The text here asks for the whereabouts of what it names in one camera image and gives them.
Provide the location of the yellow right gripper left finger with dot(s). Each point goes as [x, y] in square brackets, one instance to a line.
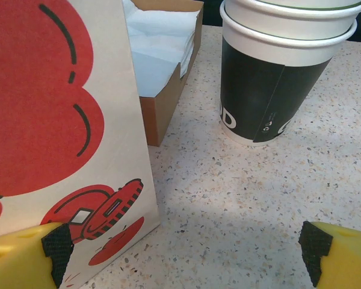
[18, 259]

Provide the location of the white paper bag red print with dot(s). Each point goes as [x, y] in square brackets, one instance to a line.
[33, 90]

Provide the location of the white paper napkins stack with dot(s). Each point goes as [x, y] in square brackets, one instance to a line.
[156, 45]

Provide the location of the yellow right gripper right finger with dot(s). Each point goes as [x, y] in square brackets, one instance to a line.
[343, 259]

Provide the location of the white paper cup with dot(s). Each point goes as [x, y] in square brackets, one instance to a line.
[288, 25]
[288, 2]

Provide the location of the brown cardboard napkin box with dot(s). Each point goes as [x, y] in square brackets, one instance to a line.
[162, 120]

